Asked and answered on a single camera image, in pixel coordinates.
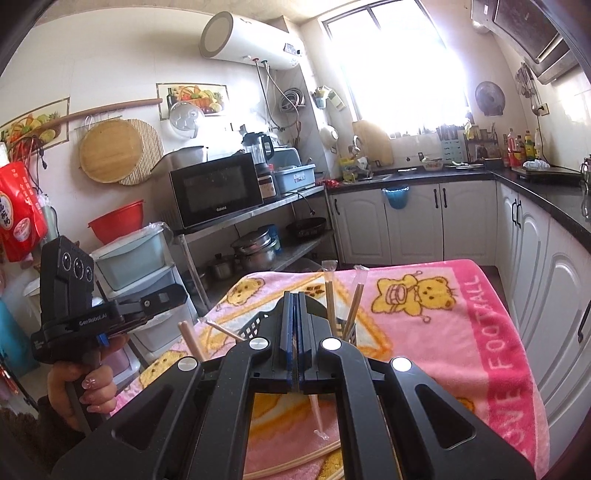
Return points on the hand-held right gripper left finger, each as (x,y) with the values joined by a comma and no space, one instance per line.
(284,355)

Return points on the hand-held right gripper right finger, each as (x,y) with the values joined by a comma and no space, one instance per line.
(307,355)

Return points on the dark green perforated utensil holder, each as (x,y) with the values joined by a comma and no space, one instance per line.
(254,325)

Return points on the group of chopsticks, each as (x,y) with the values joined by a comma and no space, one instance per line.
(329,300)

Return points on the person's left forearm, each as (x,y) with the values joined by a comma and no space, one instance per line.
(27,443)

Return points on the hanging utensils near hood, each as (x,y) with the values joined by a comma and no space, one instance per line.
(526,81)

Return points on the person's left hand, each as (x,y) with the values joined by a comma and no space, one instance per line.
(104,390)

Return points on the mint plastic drawer tower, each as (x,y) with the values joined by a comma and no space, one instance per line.
(134,277)

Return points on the red plastic basin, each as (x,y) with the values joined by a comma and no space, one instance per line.
(115,221)

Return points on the red snack bag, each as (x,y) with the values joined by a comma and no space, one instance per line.
(18,207)

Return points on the stacked stainless steel pots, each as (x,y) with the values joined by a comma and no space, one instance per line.
(256,251)

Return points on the small steel pot with lid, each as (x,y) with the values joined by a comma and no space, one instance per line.
(221,267)

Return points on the black wok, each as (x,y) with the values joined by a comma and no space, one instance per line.
(307,227)

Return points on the pink printed bear blanket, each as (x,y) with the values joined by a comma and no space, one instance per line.
(438,332)

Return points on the stainless steel shelf rack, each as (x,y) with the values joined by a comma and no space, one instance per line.
(258,217)

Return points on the round bamboo board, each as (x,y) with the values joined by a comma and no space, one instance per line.
(111,150)

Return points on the round striped bamboo mat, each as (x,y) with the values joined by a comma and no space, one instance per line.
(151,147)

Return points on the wooden rolling pin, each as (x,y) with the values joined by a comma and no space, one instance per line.
(92,113)

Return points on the black microwave oven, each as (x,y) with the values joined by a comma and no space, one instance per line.
(214,194)

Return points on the blue-grey plastic dish box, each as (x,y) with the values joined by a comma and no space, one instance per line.
(295,179)

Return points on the blue hanging bin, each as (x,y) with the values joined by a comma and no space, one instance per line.
(396,197)

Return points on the white lower kitchen cabinets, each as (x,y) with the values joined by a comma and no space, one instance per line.
(438,221)

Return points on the white plastic dome cover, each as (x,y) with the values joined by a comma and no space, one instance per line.
(187,120)

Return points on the black blender jug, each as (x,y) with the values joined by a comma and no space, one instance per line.
(258,147)

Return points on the white round hanging holder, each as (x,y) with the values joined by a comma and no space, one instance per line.
(328,136)

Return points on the beige cutting board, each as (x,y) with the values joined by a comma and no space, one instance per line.
(374,143)

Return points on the small bowl on counter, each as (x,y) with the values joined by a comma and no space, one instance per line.
(432,165)

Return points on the mint knife block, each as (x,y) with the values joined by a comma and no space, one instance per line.
(451,148)

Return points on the black dish rack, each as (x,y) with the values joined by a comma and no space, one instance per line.
(482,150)

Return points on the black kitchen countertop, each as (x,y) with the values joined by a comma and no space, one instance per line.
(554,194)

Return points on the group of condiment bottles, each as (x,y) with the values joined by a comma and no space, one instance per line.
(524,150)

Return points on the kitchen window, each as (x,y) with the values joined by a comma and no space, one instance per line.
(397,69)

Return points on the black induction cooker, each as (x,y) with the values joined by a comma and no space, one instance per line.
(545,171)

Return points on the white water heater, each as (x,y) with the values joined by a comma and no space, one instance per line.
(249,39)

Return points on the steel jug with lid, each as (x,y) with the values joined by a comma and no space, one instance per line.
(586,171)

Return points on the black range hood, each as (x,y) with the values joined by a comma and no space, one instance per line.
(531,32)

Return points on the fruit wall picture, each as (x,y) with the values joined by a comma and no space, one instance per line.
(191,97)
(32,124)

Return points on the wall-mounted utensil cup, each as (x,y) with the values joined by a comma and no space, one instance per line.
(325,97)

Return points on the round grey wall fan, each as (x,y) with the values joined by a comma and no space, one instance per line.
(490,97)

